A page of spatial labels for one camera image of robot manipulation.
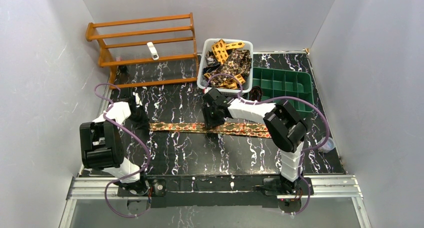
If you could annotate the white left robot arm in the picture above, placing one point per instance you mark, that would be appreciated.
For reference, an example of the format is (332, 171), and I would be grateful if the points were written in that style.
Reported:
(101, 145)

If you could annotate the yellow beetle print tie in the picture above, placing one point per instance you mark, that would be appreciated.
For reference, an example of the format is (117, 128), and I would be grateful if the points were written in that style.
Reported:
(222, 50)

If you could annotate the white clip on rack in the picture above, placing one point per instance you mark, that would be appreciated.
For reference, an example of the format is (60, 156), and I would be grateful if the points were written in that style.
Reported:
(153, 51)

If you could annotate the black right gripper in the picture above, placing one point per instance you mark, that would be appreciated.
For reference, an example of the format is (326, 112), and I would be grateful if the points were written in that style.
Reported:
(212, 121)

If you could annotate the aluminium frame rail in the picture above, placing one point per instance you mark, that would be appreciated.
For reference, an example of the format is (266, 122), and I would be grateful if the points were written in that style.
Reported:
(325, 186)

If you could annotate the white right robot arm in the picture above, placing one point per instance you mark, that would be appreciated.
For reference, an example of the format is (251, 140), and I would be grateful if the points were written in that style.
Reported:
(284, 124)

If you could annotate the green compartment tray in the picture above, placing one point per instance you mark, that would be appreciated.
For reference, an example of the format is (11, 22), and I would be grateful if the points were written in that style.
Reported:
(276, 82)

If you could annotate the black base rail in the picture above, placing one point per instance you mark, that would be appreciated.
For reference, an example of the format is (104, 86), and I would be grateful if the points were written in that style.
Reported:
(268, 191)

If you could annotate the clear plastic cup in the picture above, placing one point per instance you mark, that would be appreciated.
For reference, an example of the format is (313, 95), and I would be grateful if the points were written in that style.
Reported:
(327, 146)

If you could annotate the dark red rolled tie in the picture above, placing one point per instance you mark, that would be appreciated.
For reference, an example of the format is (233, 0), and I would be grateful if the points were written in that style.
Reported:
(255, 94)

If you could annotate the cream flamingo paisley tie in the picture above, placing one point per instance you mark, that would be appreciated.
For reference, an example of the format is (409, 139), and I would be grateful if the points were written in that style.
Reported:
(236, 129)

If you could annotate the orange wooden rack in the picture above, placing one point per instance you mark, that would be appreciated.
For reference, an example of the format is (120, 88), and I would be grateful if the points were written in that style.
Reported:
(124, 43)

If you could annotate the black tropical floral tie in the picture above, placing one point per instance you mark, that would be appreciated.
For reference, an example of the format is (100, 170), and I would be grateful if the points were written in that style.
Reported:
(238, 64)

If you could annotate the white plastic laundry basket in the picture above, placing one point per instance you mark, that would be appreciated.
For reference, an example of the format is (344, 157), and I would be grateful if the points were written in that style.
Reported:
(207, 46)

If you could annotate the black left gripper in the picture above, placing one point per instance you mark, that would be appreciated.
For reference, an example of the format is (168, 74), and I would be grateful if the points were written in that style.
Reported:
(141, 119)

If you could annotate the dark blue floral tie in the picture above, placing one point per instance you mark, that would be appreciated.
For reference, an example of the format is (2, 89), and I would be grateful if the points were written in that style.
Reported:
(211, 65)

